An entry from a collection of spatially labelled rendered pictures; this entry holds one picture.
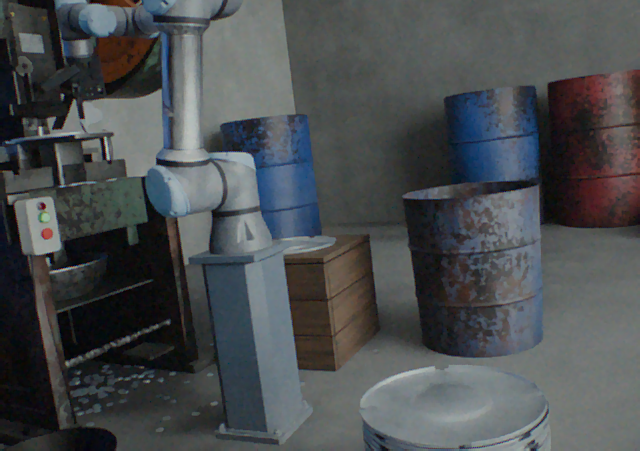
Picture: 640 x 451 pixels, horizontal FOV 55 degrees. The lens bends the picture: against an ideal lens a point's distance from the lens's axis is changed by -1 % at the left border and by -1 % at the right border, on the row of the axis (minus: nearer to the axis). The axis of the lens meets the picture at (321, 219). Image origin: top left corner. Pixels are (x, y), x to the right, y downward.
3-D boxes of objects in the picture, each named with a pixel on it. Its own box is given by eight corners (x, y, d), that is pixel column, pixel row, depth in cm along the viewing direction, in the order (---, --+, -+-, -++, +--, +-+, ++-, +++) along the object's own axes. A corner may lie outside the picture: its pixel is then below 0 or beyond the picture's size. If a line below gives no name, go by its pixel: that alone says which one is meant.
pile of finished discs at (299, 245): (349, 236, 211) (349, 234, 211) (313, 254, 185) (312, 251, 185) (276, 239, 223) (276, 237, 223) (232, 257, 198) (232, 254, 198)
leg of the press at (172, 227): (216, 362, 205) (177, 89, 194) (193, 374, 195) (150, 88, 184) (46, 343, 252) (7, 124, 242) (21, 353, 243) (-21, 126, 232)
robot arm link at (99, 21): (130, 7, 152) (107, 4, 159) (87, 3, 144) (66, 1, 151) (130, 39, 155) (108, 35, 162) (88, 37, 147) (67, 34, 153)
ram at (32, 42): (72, 101, 183) (56, 0, 179) (27, 101, 170) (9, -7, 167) (37, 109, 192) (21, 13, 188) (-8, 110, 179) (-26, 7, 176)
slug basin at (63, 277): (135, 282, 196) (130, 251, 195) (42, 313, 167) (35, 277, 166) (68, 280, 213) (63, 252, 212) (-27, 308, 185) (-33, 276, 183)
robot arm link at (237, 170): (270, 203, 147) (263, 146, 146) (226, 212, 138) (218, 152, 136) (238, 204, 155) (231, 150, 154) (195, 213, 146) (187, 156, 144)
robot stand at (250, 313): (314, 410, 158) (292, 239, 153) (281, 445, 141) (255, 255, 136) (252, 405, 166) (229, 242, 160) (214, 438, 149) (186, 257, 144)
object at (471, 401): (523, 363, 110) (522, 359, 110) (571, 441, 82) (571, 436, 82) (363, 376, 113) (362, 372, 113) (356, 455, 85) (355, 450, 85)
